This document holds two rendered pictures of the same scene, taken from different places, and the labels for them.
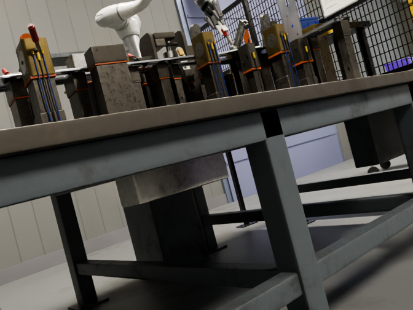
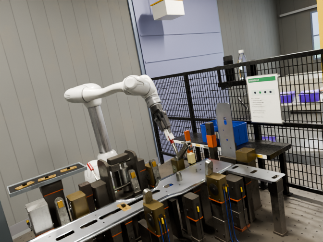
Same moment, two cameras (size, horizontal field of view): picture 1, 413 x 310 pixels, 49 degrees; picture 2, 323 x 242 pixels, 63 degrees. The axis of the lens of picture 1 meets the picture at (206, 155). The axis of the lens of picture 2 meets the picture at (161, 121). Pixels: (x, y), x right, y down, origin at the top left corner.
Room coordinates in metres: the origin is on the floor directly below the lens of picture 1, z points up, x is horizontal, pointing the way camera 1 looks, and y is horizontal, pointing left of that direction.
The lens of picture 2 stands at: (0.73, -0.17, 1.57)
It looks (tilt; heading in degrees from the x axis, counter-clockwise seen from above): 10 degrees down; 359
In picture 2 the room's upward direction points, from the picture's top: 10 degrees counter-clockwise
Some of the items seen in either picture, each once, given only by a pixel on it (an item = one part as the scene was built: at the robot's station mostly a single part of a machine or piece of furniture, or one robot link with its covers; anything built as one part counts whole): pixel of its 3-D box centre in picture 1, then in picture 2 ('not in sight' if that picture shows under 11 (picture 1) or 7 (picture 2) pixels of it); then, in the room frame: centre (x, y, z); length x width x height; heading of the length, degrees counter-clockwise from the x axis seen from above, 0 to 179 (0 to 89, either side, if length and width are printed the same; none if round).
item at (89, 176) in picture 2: not in sight; (96, 175); (2.62, 0.33, 0.92); 0.18 x 0.16 x 0.22; 156
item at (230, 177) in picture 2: (305, 71); (238, 203); (1.99, -0.52, 0.84); 0.12 x 0.07 x 0.28; 32
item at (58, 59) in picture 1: (86, 57); (48, 177); (2.04, 0.42, 1.16); 0.37 x 0.14 x 0.02; 122
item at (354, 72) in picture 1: (348, 55); (278, 206); (1.89, -0.68, 0.84); 0.05 x 0.05 x 0.29; 32
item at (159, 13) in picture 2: not in sight; (167, 9); (5.30, -0.73, 2.58); 0.44 x 0.37 x 0.25; 130
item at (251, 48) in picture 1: (256, 78); (198, 224); (1.87, -0.28, 0.84); 0.10 x 0.05 x 0.29; 32
